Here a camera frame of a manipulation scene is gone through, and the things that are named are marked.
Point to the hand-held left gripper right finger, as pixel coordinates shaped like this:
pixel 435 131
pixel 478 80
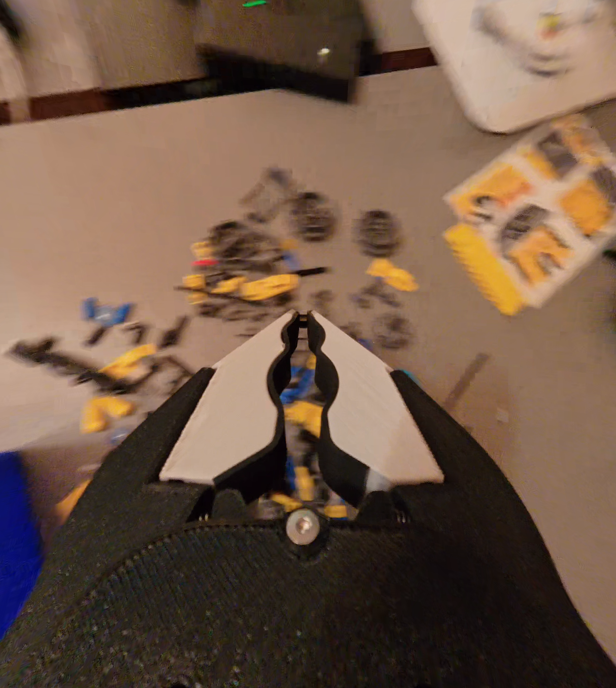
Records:
pixel 378 430

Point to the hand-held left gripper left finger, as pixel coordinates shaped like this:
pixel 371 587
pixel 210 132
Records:
pixel 222 430

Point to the pile of toy brick pieces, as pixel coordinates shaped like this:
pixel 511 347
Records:
pixel 254 269

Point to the yellow grey sticker sheet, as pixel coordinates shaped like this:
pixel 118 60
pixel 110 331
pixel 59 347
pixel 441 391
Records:
pixel 539 215

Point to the white book stand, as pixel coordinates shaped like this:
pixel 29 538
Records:
pixel 528 91

